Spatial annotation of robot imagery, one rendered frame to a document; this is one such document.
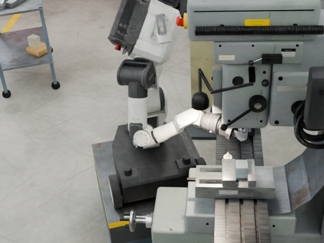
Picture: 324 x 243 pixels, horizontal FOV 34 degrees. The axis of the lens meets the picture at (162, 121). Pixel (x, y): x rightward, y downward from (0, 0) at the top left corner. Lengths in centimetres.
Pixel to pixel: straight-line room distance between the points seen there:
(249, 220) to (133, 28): 98
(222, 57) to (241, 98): 21
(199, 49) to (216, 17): 216
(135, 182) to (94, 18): 375
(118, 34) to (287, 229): 117
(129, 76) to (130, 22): 24
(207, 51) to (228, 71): 202
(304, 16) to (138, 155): 168
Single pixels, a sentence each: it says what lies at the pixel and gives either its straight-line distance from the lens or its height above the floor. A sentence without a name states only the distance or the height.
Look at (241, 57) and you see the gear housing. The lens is 204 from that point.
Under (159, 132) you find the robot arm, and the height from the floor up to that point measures 118.
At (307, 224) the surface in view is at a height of 76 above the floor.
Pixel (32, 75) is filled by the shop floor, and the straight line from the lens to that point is 552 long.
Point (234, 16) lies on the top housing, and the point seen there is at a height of 183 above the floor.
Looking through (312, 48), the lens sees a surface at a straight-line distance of 206.
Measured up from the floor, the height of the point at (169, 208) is 76.
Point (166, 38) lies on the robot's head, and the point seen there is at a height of 161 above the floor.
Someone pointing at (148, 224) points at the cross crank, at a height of 67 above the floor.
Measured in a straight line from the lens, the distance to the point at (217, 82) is 221.
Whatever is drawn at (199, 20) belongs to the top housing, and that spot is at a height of 182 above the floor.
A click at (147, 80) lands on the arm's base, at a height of 142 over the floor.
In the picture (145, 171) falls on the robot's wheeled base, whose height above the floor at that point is 59.
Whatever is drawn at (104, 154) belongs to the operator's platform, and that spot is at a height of 40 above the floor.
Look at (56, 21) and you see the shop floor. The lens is 661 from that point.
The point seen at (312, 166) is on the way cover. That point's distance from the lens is 254.
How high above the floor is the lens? 264
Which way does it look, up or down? 35 degrees down
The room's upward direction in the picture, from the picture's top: 4 degrees counter-clockwise
